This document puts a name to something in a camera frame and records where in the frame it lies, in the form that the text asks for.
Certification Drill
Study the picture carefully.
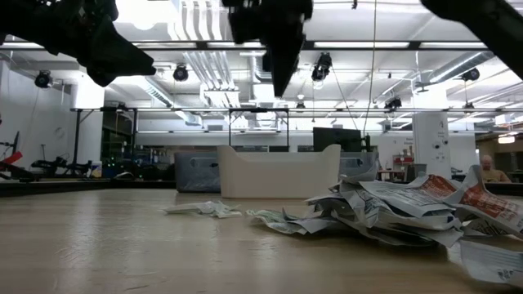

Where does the white packet orange corner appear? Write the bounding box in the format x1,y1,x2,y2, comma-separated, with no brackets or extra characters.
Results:
416,174,459,198

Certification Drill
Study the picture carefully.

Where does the tall black rig frame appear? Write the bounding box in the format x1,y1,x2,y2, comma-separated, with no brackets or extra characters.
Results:
69,106,139,176

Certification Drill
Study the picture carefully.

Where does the white square column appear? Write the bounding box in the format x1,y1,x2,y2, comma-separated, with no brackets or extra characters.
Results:
411,112,453,179

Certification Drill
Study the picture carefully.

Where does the black background monitor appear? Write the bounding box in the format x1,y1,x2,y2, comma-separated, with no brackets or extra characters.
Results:
312,127,364,153

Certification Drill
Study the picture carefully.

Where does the white plastic bin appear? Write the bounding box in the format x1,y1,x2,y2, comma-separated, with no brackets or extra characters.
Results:
217,143,342,200

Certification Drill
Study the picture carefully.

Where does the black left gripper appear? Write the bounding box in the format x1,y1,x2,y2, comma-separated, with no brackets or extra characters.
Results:
0,0,157,88

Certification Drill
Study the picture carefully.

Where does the thin hanging cable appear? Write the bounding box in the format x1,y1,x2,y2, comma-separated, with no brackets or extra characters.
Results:
362,0,378,138

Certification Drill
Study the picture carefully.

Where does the red white shelf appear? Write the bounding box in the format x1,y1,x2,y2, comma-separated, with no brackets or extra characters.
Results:
391,153,414,181

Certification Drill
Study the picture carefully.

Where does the red background object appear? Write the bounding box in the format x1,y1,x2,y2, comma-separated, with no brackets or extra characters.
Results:
0,150,24,167

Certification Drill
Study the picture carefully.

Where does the LED light bar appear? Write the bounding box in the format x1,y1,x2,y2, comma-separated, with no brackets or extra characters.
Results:
207,42,265,49
314,41,411,49
420,41,487,49
0,41,44,49
132,41,197,49

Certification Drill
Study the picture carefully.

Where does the dark translucent plastic bin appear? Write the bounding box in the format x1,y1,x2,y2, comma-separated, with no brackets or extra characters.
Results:
338,151,380,180
174,151,221,194

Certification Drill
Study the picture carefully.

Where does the grey background bin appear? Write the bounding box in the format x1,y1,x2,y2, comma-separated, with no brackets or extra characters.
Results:
406,163,428,183

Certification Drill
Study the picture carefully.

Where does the black rectangular rig frame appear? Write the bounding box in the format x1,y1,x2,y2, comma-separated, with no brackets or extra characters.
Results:
227,107,291,148

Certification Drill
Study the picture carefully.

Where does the black background machine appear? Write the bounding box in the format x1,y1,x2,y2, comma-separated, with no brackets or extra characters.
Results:
101,157,150,180

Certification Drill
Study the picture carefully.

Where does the person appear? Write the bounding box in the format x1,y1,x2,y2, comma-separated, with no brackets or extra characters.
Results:
478,154,512,184

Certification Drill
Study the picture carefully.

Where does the black aluminium table frame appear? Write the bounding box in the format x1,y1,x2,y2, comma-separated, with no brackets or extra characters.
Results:
0,178,523,198

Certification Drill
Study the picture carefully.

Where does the white packet small logo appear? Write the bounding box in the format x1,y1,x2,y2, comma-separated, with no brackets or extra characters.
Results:
458,239,523,289

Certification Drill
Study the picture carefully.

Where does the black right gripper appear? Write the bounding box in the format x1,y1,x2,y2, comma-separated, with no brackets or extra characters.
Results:
222,0,314,99

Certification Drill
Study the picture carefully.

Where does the narrow green-print packet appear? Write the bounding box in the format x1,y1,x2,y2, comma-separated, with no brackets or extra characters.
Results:
162,199,244,220

